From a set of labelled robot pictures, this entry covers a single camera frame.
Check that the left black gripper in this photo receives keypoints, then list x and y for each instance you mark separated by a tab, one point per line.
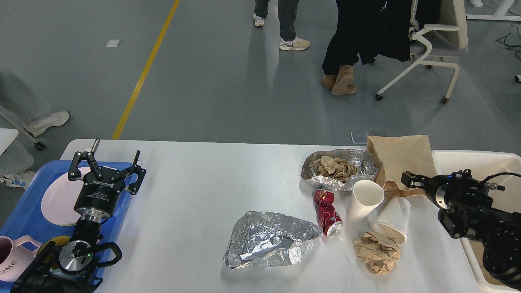
99	191

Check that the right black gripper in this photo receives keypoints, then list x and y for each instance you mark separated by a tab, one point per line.
434	187

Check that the pink plate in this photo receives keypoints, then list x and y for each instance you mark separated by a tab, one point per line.
60	198

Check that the large brown paper bag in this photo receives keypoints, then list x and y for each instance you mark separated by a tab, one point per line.
489	278

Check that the pink home mug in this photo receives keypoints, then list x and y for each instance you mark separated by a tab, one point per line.
14	258

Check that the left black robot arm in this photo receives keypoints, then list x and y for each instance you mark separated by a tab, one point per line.
71	267

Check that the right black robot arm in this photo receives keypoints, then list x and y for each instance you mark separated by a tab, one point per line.
466	211

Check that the flattened white paper cup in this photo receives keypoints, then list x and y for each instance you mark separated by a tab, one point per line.
394	219

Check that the yellow plate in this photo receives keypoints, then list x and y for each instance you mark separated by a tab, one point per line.
63	222

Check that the beige plastic bin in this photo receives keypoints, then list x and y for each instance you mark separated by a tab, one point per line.
483	164

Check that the foil tray with paper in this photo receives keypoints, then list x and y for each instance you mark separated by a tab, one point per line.
363	159

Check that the crumpled brown paper in foil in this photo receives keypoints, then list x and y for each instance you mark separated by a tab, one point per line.
336	168

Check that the crumpled brown paper ball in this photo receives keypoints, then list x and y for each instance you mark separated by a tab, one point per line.
379	252

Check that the blue plastic tray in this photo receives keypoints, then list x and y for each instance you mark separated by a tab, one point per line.
27	218

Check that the crushed red soda can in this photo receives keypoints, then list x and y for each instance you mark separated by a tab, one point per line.
328	217

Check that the person in grey trousers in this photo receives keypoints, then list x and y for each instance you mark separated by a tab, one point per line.
16	94

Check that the white chair at left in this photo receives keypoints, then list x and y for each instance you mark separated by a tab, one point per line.
16	160

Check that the white office chair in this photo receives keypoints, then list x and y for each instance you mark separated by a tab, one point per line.
430	45

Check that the person in black clothes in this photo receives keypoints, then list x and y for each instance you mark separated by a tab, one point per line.
365	29

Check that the crumpled foil sheet front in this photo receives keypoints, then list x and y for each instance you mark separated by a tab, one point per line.
269	239

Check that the white desk leg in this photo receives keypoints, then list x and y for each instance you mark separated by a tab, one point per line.
502	13

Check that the person in grey jeans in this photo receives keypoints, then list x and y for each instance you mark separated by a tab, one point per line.
287	13

